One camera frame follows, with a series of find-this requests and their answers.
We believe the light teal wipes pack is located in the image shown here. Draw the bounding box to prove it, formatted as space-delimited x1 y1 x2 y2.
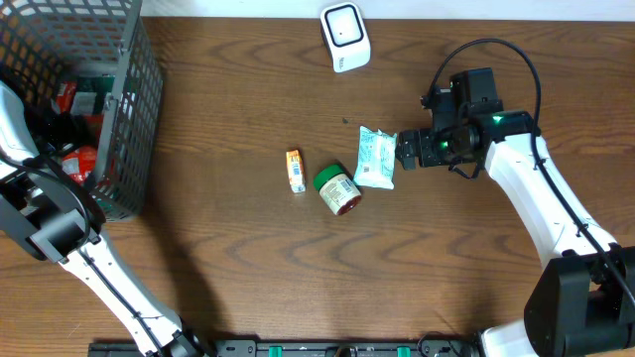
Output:
353 126 397 190

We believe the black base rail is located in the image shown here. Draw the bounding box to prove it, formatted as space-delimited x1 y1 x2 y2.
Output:
87 338 482 357

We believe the red snack packet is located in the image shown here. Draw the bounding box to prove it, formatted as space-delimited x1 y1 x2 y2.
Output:
52 81 103 187

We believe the green lid jar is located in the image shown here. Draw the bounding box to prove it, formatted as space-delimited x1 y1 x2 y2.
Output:
313 164 362 215

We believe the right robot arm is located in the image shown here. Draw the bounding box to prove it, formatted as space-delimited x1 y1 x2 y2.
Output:
396 68 634 356

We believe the white barcode scanner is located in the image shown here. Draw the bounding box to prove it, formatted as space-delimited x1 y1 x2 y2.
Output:
319 2 371 73

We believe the grey plastic mesh basket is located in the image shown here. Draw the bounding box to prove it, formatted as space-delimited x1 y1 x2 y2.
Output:
1 0 164 221

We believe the small orange white carton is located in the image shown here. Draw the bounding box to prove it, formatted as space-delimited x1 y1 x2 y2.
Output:
286 150 306 193

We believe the green white packet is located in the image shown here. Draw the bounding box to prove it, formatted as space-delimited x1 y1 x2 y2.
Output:
69 75 114 116

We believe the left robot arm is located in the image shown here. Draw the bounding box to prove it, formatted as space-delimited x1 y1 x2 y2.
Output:
1 84 215 356

